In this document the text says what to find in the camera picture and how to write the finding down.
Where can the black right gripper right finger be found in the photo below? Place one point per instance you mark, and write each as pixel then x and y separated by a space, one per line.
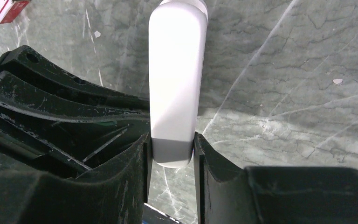
pixel 228 194

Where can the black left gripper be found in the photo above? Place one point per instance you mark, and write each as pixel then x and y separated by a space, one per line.
pixel 29 142

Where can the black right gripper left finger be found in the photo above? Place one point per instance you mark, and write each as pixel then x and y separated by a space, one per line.
pixel 112 193

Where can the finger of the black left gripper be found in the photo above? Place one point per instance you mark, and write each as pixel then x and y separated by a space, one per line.
pixel 58 80

